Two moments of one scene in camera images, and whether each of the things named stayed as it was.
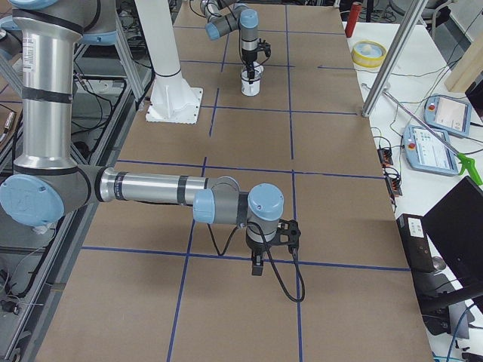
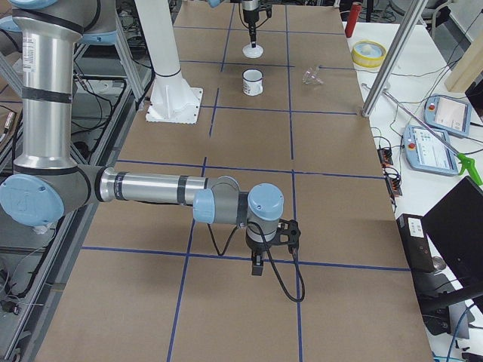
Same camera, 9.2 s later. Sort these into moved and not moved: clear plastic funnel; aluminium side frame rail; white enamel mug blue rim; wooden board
Moved: clear plastic funnel
Not moved: aluminium side frame rail; white enamel mug blue rim; wooden board
